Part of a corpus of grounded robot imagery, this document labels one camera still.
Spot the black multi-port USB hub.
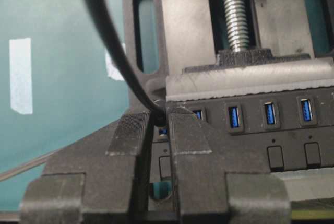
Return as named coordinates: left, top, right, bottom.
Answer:
left=150, top=86, right=334, bottom=183

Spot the white tape piece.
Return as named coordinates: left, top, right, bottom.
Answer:
left=105, top=49, right=125, bottom=81

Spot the silver threaded vise screw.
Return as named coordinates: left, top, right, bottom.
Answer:
left=223, top=0, right=249, bottom=52

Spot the black USB cable with plug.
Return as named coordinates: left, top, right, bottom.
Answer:
left=74, top=0, right=168, bottom=128

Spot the white tape strip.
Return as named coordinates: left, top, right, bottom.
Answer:
left=9, top=38, right=33, bottom=115

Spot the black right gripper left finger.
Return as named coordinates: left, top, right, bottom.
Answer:
left=20, top=111, right=151, bottom=223

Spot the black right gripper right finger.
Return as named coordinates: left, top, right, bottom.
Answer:
left=167, top=107, right=291, bottom=223

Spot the dark grey bench vise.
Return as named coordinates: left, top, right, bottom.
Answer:
left=123, top=0, right=333, bottom=202

